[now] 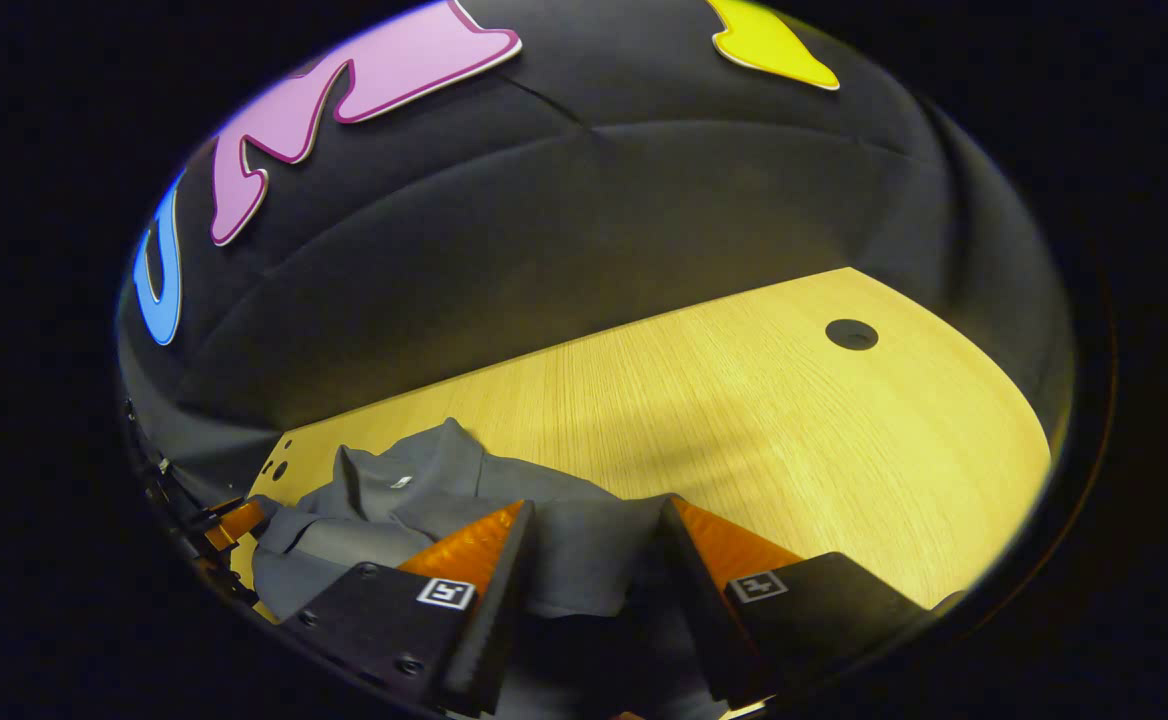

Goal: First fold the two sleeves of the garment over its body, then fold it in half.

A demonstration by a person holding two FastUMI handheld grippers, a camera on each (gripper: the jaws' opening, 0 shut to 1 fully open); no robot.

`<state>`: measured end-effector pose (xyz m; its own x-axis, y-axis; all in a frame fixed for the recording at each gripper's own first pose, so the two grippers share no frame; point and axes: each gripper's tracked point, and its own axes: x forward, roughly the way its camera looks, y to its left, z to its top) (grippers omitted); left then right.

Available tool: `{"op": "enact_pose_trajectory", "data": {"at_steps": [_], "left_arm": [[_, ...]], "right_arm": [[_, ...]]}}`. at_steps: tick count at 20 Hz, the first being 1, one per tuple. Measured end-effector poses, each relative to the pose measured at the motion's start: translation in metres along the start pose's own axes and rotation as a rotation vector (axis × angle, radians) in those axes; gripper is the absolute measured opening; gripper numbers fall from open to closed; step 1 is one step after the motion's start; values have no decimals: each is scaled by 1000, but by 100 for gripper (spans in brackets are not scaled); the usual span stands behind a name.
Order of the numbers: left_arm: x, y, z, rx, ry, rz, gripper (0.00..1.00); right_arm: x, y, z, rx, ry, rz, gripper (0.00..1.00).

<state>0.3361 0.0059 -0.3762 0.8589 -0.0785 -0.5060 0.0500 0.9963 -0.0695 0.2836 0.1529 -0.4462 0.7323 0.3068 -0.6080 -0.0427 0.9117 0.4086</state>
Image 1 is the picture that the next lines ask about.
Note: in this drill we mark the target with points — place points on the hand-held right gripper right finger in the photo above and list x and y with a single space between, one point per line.
704 610

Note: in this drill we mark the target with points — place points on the black backdrop cloth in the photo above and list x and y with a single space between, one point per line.
594 220

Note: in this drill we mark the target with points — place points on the grey button-up shirt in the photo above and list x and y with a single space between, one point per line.
584 560

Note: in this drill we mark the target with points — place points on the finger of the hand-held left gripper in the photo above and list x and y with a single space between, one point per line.
236 522

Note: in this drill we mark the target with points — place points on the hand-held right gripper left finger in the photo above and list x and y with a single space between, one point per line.
499 610

